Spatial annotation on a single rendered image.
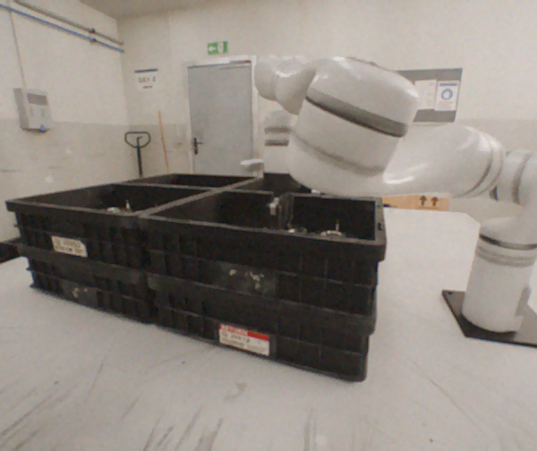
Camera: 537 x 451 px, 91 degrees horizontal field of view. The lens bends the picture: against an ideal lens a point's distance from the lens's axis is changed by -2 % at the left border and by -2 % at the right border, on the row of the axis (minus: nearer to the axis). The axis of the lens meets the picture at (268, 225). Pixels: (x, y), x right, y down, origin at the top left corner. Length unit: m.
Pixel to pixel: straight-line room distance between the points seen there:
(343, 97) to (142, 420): 0.44
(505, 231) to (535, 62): 3.60
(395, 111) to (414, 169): 0.11
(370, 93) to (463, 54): 3.72
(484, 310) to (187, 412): 0.55
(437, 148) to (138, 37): 4.81
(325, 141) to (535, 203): 0.43
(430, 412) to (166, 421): 0.36
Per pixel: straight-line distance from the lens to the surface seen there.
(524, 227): 0.60
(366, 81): 0.22
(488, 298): 0.66
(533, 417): 0.56
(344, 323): 0.41
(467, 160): 0.37
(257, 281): 0.43
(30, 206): 0.75
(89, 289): 0.70
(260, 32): 4.10
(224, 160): 4.07
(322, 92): 0.23
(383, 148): 0.24
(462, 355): 0.61
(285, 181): 0.52
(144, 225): 0.50
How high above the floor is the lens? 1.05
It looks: 17 degrees down
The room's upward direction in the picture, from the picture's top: straight up
